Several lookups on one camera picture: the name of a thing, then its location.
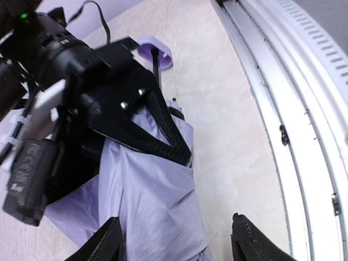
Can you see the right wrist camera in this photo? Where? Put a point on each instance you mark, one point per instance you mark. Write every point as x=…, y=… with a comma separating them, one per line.
x=34, y=176

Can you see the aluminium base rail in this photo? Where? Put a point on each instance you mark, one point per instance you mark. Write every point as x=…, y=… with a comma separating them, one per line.
x=298, y=76

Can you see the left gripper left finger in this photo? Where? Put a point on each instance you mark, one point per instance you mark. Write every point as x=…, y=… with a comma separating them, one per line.
x=105, y=245

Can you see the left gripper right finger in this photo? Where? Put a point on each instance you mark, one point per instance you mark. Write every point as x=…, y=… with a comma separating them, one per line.
x=249, y=243

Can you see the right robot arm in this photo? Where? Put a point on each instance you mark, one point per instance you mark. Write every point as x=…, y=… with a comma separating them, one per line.
x=44, y=47

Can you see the lilac folding umbrella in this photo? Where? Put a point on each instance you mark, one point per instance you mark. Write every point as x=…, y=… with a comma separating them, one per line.
x=154, y=198

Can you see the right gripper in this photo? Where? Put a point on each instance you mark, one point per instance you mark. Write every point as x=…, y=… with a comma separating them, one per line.
x=107, y=87

